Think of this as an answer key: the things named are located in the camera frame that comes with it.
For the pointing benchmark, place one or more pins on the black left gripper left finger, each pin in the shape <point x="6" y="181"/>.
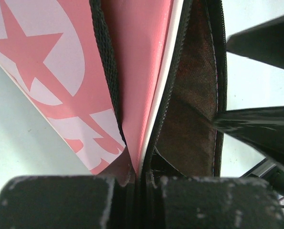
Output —
<point x="104" y="201"/>

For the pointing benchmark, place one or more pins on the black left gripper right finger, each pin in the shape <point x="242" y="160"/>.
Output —
<point x="176" y="202"/>

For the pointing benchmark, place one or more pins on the pink racket bag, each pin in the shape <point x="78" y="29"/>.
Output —
<point x="122" y="80"/>

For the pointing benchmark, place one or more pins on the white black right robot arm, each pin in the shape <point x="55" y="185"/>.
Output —
<point x="253" y="124"/>

